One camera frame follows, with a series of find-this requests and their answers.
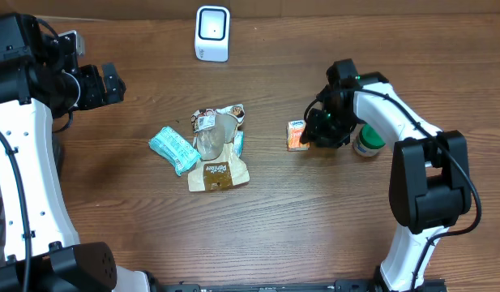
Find teal tissue pack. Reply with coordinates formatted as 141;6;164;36
148;127;200;176

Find white barcode scanner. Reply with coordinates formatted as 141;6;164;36
194;5;231;62

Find green lid jar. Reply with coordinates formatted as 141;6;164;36
353;124;386;157

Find brown beige snack pouch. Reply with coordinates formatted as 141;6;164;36
187;104;250;192

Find orange small carton box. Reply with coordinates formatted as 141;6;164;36
286;120;310;151

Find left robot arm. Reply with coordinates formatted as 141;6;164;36
0;13;158;291

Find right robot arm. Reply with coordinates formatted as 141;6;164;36
300;58;481;291

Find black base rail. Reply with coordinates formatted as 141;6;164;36
156;279;449;292

